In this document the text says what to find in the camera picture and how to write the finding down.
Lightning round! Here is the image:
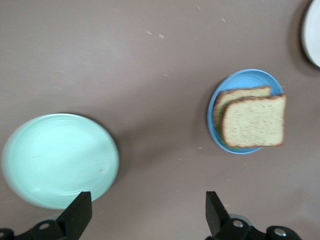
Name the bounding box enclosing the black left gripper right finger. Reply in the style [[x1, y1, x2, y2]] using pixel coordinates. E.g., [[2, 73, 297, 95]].
[[205, 191, 305, 240]]

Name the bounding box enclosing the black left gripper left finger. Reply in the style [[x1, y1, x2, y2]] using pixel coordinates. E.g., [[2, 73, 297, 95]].
[[0, 191, 93, 240]]

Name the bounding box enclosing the brown bread slice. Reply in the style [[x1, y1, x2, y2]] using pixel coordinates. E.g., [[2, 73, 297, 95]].
[[214, 85, 273, 137], [221, 93, 287, 149]]

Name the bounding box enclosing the light green round plate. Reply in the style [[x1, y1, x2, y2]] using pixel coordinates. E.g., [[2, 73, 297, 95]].
[[1, 113, 120, 210]]

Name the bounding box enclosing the blue round plate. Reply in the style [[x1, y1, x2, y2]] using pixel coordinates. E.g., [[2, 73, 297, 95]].
[[207, 69, 285, 155]]

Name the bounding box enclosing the beige round plate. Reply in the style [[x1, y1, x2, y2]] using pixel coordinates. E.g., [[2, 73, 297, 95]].
[[300, 0, 320, 69]]

